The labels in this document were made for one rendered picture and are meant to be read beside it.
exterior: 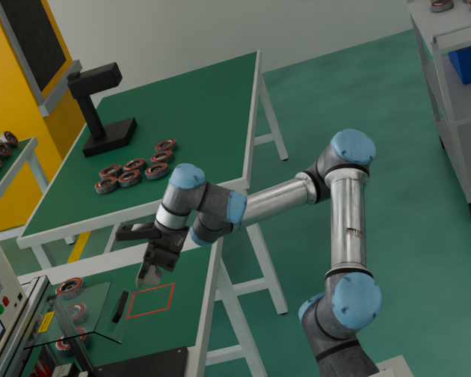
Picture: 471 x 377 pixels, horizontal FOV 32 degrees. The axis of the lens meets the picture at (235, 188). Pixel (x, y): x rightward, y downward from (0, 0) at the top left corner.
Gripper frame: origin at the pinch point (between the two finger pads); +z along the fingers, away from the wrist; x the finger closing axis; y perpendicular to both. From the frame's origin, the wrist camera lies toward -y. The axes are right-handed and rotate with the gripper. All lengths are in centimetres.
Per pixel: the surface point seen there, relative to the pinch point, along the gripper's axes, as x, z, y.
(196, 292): 57, 36, 23
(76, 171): 202, 88, -41
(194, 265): 76, 37, 21
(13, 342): -5.1, 27.1, -24.4
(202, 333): 33, 33, 27
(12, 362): -10.2, 29.2, -22.7
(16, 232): 275, 186, -72
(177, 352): 22.5, 35.0, 20.2
